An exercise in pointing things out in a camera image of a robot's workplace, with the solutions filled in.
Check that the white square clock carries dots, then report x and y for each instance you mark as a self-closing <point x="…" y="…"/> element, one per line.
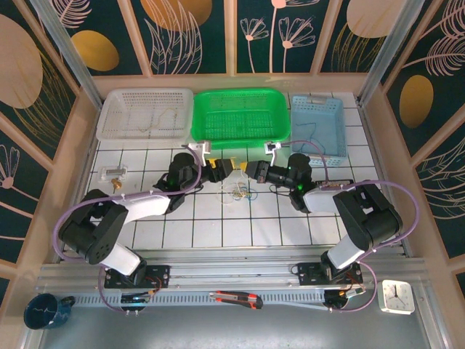
<point x="396" y="296"/>

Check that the red black utility knife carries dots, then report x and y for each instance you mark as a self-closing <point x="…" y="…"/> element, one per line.
<point x="236" y="299"/>

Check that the dark blue mug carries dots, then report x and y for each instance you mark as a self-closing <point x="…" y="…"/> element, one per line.
<point x="40" y="312"/>

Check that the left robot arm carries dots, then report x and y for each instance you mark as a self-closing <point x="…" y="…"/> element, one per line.
<point x="94" y="232"/>

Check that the green plastic basket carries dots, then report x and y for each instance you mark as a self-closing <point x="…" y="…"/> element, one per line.
<point x="239" y="120"/>

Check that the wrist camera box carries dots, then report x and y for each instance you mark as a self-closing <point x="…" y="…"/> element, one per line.
<point x="271" y="147"/>
<point x="201" y="147"/>

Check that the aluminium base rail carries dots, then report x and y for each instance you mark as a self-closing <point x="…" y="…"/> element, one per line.
<point x="232" y="276"/>

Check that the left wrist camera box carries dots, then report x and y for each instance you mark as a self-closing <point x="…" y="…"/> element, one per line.
<point x="201" y="147"/>

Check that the aluminium frame post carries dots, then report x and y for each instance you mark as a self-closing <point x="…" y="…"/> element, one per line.
<point x="69" y="54"/>
<point x="387" y="54"/>

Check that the clear plastic latch block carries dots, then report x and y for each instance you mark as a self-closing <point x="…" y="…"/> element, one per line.
<point x="112" y="173"/>

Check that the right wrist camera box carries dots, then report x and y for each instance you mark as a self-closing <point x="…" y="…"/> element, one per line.
<point x="271" y="147"/>

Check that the small black controller board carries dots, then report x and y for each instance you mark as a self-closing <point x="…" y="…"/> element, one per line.
<point x="343" y="296"/>
<point x="134" y="301"/>

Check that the white plastic basket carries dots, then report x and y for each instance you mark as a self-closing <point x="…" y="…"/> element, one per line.
<point x="120" y="120"/>

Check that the small brass knob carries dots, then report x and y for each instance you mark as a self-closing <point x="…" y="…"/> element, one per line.
<point x="117" y="184"/>

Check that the light blue plastic basket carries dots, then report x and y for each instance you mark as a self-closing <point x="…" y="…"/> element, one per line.
<point x="327" y="123"/>

